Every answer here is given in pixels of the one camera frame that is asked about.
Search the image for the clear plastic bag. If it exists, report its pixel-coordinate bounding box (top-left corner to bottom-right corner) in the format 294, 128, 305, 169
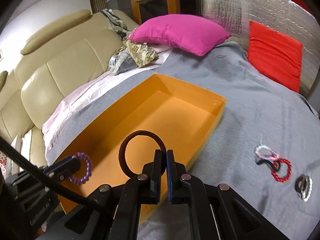
107, 47, 140, 76

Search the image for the grey storage box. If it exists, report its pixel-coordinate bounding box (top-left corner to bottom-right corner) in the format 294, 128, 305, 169
106, 0, 137, 22

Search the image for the red spiral hair tie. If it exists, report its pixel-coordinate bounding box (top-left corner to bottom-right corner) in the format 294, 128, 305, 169
271, 159, 292, 182

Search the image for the purple spiral hair tie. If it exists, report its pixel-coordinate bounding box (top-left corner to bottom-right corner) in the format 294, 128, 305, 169
68, 152, 92, 185

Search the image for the orange cardboard box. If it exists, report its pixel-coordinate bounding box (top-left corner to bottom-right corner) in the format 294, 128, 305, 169
46, 73, 228, 224

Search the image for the grey blanket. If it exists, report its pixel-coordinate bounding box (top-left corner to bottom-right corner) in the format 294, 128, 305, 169
45, 41, 319, 240

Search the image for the pale pink sheet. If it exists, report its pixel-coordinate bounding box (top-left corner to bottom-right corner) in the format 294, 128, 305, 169
41, 42, 175, 150

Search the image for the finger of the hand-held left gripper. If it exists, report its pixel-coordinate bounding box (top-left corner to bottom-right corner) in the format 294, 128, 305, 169
49, 162, 82, 182
43, 156, 81, 173

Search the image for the black braided cable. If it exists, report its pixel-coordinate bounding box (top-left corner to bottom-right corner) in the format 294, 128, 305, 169
0, 137, 107, 212

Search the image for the silver foil insulation mat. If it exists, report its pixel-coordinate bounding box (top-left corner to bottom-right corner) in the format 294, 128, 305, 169
200, 0, 320, 103

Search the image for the beige leather sofa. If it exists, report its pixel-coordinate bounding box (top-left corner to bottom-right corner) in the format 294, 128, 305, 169
0, 9, 140, 170

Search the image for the wooden cabinet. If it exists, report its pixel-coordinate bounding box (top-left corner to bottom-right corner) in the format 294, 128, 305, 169
126, 0, 200, 25

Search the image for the red cushion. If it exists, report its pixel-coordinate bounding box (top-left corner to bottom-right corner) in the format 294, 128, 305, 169
246, 20, 303, 93

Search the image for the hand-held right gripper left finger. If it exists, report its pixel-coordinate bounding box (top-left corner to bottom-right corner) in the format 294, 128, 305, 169
57, 149, 167, 240

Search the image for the black white patterned cloth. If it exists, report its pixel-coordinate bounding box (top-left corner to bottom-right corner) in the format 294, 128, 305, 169
101, 9, 133, 42

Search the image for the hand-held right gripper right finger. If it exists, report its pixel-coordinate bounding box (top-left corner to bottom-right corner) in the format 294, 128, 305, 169
166, 149, 285, 240

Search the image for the silver beaded bracelet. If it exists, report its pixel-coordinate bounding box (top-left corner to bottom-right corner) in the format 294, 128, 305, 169
294, 174, 313, 200

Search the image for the black hair tie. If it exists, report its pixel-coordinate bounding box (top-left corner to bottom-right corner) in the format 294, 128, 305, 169
255, 157, 275, 173

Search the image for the floral printed cloth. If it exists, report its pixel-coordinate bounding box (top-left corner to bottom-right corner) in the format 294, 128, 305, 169
0, 150, 11, 179

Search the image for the clear pink hair tie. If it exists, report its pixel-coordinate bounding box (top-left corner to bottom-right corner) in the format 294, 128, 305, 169
254, 145, 280, 162

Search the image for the magenta pillow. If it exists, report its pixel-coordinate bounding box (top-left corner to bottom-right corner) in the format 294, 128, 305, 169
127, 14, 232, 57

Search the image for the gold patterned cloth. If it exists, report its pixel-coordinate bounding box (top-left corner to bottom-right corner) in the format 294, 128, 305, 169
125, 40, 160, 68

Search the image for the dark maroon spiral hair tie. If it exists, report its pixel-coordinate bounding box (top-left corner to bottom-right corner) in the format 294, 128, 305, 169
119, 130, 167, 178

